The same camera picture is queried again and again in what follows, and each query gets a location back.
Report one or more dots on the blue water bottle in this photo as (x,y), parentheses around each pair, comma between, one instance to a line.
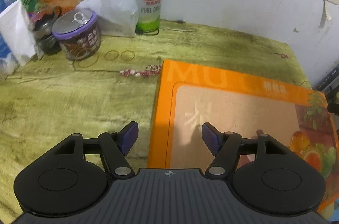
(7,59)

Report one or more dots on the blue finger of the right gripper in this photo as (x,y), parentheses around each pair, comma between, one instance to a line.
(333,108)

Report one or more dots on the white plastic bag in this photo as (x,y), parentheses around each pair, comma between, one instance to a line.
(115,17)

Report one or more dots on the dark glass jar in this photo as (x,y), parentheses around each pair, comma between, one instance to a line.
(41,26)

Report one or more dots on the orange mooncake gift box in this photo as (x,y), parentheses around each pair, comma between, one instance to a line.
(190,95)

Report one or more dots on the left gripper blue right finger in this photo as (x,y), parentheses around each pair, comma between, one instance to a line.
(224,147)

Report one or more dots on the purple lidded porridge can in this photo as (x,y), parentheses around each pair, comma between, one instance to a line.
(78,34)

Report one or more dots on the black leaning strip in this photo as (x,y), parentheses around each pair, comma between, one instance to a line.
(329,84)

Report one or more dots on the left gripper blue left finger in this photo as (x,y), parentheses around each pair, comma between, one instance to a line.
(115,146)

